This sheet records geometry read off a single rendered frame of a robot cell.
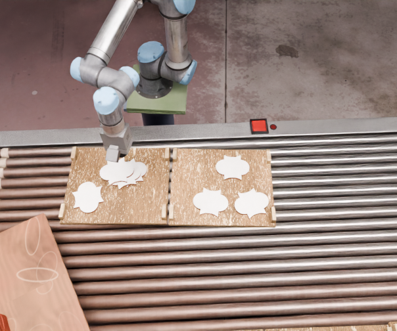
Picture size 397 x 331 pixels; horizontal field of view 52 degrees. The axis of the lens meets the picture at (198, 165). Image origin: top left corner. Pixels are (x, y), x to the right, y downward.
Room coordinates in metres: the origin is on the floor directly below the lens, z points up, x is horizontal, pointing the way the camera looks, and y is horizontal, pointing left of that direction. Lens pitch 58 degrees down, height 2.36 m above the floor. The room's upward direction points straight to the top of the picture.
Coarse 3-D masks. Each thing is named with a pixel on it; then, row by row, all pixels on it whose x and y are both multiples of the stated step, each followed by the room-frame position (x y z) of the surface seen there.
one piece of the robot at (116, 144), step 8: (128, 128) 0.84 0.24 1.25; (104, 136) 0.80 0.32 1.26; (112, 136) 0.79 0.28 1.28; (120, 136) 0.79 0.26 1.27; (128, 136) 0.82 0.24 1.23; (104, 144) 0.80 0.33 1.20; (112, 144) 0.80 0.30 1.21; (120, 144) 0.79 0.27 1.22; (128, 144) 0.81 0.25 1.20; (112, 152) 0.77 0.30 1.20; (120, 152) 0.79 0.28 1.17; (128, 152) 0.79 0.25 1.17; (112, 160) 0.75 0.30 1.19
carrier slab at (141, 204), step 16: (80, 160) 0.91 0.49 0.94; (96, 160) 0.91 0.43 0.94; (144, 160) 0.91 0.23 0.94; (160, 160) 0.91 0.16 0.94; (80, 176) 0.83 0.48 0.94; (96, 176) 0.83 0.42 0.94; (144, 176) 0.83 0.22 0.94; (160, 176) 0.83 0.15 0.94; (112, 192) 0.76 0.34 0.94; (128, 192) 0.76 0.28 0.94; (144, 192) 0.76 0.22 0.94; (160, 192) 0.76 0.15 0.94; (112, 208) 0.69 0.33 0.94; (128, 208) 0.69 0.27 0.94; (144, 208) 0.69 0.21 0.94; (160, 208) 0.69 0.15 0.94; (64, 224) 0.63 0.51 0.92; (80, 224) 0.63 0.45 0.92; (96, 224) 0.62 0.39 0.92; (112, 224) 0.62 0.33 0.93; (128, 224) 0.62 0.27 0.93; (144, 224) 0.62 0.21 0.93; (160, 224) 0.62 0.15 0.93
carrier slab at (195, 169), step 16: (192, 160) 0.91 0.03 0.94; (208, 160) 0.91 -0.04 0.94; (256, 160) 0.91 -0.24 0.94; (176, 176) 0.83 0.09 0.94; (192, 176) 0.83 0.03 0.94; (208, 176) 0.83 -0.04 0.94; (256, 176) 0.83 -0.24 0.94; (176, 192) 0.76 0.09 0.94; (192, 192) 0.76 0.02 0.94; (224, 192) 0.76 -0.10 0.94; (240, 192) 0.76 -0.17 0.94; (272, 192) 0.76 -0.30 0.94; (176, 208) 0.69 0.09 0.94; (192, 208) 0.69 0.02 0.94; (176, 224) 0.62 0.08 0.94; (192, 224) 0.62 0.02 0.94; (208, 224) 0.62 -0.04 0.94; (224, 224) 0.62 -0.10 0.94; (240, 224) 0.62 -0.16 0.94; (256, 224) 0.62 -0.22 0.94; (272, 224) 0.62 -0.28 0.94
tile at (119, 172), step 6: (108, 162) 0.88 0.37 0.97; (114, 162) 0.88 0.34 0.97; (120, 162) 0.88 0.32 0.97; (126, 162) 0.88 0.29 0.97; (102, 168) 0.85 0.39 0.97; (108, 168) 0.85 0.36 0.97; (114, 168) 0.85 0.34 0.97; (120, 168) 0.85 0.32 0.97; (126, 168) 0.85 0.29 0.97; (132, 168) 0.85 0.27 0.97; (102, 174) 0.82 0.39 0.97; (108, 174) 0.82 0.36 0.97; (114, 174) 0.82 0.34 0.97; (120, 174) 0.82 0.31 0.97; (126, 174) 0.82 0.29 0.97; (132, 174) 0.83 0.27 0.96; (108, 180) 0.80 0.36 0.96; (114, 180) 0.80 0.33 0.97; (120, 180) 0.80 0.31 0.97; (126, 180) 0.80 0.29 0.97
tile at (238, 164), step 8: (224, 160) 0.90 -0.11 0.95; (232, 160) 0.90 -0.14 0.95; (240, 160) 0.90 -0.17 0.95; (216, 168) 0.86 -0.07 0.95; (224, 168) 0.86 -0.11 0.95; (232, 168) 0.86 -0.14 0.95; (240, 168) 0.86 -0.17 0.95; (248, 168) 0.86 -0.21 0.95; (224, 176) 0.83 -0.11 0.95; (232, 176) 0.83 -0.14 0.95; (240, 176) 0.83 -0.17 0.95
